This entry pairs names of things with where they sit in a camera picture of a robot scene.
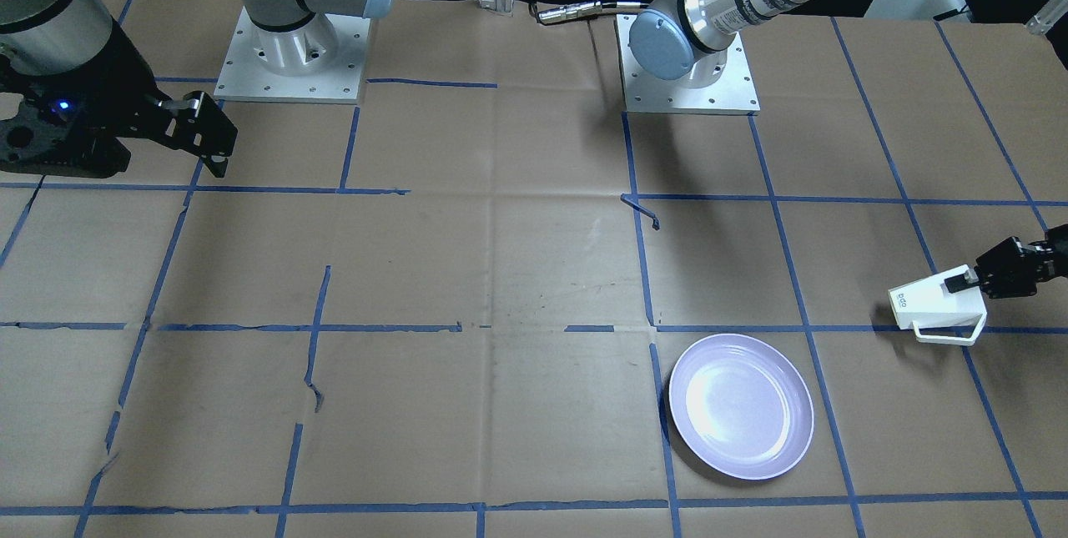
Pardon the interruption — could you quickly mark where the lavender round plate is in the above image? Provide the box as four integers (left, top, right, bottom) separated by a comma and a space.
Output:
665, 334, 815, 481

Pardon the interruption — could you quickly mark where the white angular cup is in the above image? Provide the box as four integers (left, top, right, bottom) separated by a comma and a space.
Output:
886, 265, 988, 345

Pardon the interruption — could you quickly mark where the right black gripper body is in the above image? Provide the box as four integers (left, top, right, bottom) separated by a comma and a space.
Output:
1, 22, 201, 179

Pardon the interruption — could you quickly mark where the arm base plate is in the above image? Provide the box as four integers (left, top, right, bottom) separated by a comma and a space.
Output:
214, 10, 373, 105
615, 14, 761, 115

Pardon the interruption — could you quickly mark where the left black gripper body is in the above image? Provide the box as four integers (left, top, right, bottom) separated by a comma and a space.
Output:
975, 225, 1067, 299

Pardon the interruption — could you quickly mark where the silver cable connector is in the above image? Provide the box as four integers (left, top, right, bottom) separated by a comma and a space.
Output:
529, 1, 649, 26

